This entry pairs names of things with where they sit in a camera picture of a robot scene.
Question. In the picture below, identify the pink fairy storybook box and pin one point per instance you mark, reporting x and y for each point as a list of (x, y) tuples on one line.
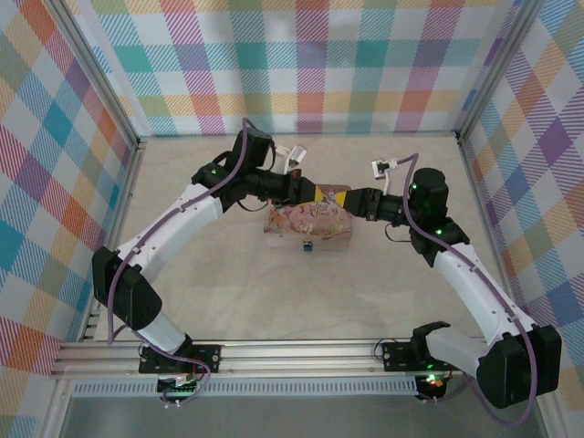
[(315, 223)]

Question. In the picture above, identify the small blue padlock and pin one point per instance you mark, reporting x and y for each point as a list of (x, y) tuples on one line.
[(306, 247)]

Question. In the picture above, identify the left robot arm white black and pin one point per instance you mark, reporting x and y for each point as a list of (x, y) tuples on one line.
[(191, 212)]

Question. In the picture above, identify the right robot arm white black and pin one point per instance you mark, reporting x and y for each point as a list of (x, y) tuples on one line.
[(483, 301)]

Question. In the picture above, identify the small electronics board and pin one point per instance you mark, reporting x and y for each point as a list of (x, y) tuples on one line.
[(431, 385), (178, 390)]

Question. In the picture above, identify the white wall base strip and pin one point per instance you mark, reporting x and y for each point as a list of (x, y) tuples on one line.
[(296, 134)]

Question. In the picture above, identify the aluminium side floor rail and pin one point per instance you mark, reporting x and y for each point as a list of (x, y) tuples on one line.
[(130, 191)]

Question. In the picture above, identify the aluminium frame post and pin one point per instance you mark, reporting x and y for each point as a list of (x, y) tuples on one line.
[(499, 68), (99, 68)]

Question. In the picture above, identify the long aluminium base rail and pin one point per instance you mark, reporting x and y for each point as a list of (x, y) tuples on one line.
[(296, 356)]

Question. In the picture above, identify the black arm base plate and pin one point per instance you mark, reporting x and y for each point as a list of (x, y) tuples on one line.
[(205, 358), (397, 356)]

